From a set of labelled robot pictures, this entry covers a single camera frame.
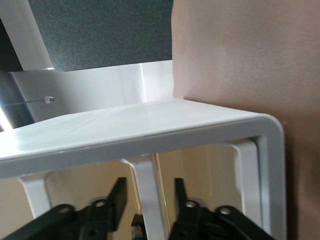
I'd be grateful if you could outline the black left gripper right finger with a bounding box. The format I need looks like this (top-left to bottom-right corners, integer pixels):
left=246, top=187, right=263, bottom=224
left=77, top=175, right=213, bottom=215
left=169, top=177, right=276, bottom=240

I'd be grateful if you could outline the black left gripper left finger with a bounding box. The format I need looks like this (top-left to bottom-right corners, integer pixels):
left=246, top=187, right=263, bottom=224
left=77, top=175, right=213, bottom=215
left=0, top=177, right=129, bottom=240

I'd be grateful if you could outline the white drawer cabinet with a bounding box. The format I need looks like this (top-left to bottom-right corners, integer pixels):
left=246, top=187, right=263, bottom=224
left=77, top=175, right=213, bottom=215
left=0, top=97, right=287, bottom=240

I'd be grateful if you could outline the brown table cover sheet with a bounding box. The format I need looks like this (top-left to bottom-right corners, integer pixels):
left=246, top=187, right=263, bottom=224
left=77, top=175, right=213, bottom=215
left=171, top=0, right=320, bottom=240

